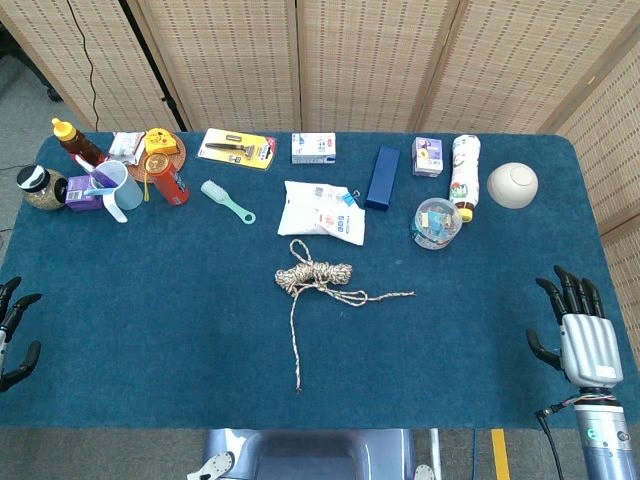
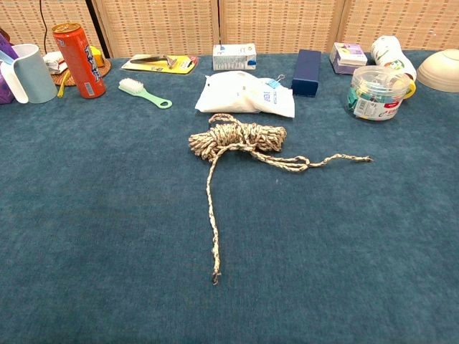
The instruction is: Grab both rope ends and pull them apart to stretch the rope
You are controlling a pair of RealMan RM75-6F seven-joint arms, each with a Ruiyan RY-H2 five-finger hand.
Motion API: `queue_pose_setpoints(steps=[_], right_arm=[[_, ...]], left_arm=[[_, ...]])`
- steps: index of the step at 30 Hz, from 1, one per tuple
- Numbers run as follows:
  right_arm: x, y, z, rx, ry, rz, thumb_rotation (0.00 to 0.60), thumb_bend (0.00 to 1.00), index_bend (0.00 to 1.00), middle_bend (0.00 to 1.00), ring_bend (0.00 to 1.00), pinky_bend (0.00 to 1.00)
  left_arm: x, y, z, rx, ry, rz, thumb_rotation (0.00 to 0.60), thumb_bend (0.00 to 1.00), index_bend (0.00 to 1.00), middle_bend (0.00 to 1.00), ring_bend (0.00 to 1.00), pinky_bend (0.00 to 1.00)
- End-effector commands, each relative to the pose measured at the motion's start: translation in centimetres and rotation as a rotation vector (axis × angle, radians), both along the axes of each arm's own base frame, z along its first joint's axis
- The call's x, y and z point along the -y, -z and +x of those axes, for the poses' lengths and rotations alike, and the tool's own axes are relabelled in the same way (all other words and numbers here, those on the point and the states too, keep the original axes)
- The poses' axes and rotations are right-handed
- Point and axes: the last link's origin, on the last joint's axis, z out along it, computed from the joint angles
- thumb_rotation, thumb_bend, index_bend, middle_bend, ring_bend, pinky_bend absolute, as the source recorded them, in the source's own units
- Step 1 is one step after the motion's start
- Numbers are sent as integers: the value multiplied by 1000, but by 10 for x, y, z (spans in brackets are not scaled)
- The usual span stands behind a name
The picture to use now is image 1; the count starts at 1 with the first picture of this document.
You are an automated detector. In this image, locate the mint green brush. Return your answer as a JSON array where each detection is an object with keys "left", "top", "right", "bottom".
[{"left": 200, "top": 179, "right": 257, "bottom": 225}]

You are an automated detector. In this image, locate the white snack packet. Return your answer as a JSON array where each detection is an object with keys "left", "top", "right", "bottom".
[{"left": 108, "top": 131, "right": 147, "bottom": 166}]

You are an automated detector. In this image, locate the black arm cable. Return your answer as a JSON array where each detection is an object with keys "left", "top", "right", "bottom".
[{"left": 534, "top": 399, "right": 576, "bottom": 480}]

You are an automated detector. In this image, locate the small purple white box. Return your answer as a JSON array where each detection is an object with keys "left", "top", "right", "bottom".
[{"left": 411, "top": 137, "right": 445, "bottom": 177}]

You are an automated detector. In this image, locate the blue table cloth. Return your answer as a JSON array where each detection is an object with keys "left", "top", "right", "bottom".
[{"left": 0, "top": 130, "right": 617, "bottom": 430}]

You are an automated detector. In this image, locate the yellow floor tape strip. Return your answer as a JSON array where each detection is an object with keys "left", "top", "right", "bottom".
[{"left": 491, "top": 428, "right": 512, "bottom": 480}]

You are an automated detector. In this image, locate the purple toothbrush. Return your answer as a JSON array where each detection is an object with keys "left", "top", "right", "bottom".
[{"left": 89, "top": 167, "right": 121, "bottom": 189}]

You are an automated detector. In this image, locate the purple carton box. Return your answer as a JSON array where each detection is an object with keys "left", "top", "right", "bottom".
[{"left": 64, "top": 174, "right": 109, "bottom": 212}]

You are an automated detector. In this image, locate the woven round coaster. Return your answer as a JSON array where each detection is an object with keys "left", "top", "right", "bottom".
[{"left": 126, "top": 130, "right": 188, "bottom": 185}]

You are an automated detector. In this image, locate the clear tub of clips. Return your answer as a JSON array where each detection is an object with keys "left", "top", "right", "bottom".
[{"left": 410, "top": 197, "right": 463, "bottom": 250}]

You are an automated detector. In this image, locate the navy blue long box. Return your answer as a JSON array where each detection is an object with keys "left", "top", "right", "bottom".
[{"left": 364, "top": 145, "right": 402, "bottom": 210}]

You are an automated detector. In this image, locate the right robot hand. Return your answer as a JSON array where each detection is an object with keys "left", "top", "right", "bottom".
[{"left": 525, "top": 265, "right": 625, "bottom": 389}]

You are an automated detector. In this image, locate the glass jar black lid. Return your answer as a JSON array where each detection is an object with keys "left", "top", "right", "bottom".
[{"left": 15, "top": 164, "right": 69, "bottom": 211}]

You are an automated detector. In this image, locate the white bottle yellow cap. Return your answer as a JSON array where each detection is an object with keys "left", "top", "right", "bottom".
[{"left": 448, "top": 133, "right": 482, "bottom": 224}]

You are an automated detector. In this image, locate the white and blue carton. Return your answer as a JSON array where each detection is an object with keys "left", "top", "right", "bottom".
[{"left": 291, "top": 132, "right": 337, "bottom": 165}]

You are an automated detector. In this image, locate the thin black hanging cable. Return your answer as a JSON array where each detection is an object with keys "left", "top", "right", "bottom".
[{"left": 66, "top": 0, "right": 101, "bottom": 132}]

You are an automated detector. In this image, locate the honey bottle yellow cap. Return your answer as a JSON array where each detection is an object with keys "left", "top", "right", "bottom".
[{"left": 51, "top": 117, "right": 109, "bottom": 169}]

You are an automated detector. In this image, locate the white plastic bag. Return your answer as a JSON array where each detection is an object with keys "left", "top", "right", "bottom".
[{"left": 277, "top": 180, "right": 367, "bottom": 247}]

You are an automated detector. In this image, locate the blue grey robot torso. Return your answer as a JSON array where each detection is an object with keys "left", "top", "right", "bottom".
[{"left": 187, "top": 428, "right": 436, "bottom": 480}]

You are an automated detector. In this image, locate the light blue mug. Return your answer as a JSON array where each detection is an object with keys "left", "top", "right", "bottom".
[{"left": 94, "top": 159, "right": 145, "bottom": 224}]

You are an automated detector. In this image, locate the yellow small box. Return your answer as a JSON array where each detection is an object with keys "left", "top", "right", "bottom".
[{"left": 143, "top": 127, "right": 180, "bottom": 156}]

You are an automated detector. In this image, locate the black stand pole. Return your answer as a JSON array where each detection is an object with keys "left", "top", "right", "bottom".
[{"left": 118, "top": 0, "right": 189, "bottom": 132}]

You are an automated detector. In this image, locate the cream upturned bowl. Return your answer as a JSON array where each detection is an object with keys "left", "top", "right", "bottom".
[{"left": 486, "top": 162, "right": 540, "bottom": 210}]

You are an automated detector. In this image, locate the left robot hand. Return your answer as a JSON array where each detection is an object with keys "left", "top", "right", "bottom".
[{"left": 0, "top": 276, "right": 43, "bottom": 394}]

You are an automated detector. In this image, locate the razor in yellow blister pack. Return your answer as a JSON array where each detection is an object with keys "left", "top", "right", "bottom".
[{"left": 197, "top": 127, "right": 278, "bottom": 171}]

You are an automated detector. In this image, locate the red drink can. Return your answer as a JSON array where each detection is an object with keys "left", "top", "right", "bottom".
[{"left": 143, "top": 152, "right": 191, "bottom": 207}]

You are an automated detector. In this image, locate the beige braided rope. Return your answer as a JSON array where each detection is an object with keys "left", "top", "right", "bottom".
[{"left": 274, "top": 238, "right": 417, "bottom": 393}]

